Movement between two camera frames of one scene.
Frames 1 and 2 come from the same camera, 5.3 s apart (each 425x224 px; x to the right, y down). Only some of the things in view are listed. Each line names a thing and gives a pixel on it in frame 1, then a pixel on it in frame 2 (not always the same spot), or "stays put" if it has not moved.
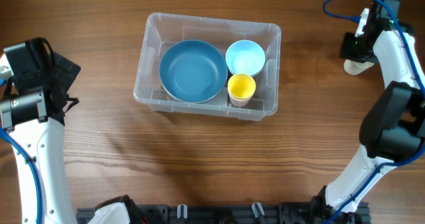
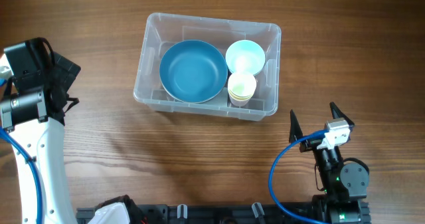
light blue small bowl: (244, 56) stays put
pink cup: (240, 103) stays put
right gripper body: (358, 54) to (311, 145)
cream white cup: (353, 68) to (242, 84)
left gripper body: (66, 70) stays put
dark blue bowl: (193, 71) stays put
